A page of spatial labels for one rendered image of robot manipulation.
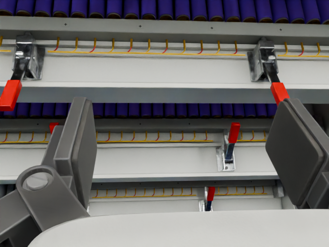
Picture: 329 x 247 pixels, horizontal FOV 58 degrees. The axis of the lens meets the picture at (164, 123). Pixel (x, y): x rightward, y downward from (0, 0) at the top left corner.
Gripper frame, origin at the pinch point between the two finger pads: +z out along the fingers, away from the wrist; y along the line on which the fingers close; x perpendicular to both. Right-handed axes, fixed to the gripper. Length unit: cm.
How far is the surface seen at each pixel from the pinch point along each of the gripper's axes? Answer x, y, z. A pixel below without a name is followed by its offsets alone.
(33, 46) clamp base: -4.9, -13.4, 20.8
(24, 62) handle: -5.9, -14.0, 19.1
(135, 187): -42, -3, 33
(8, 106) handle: -7.2, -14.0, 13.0
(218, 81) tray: -8.2, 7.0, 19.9
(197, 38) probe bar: -4.5, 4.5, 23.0
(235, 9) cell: -1.8, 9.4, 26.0
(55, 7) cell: -2.1, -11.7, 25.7
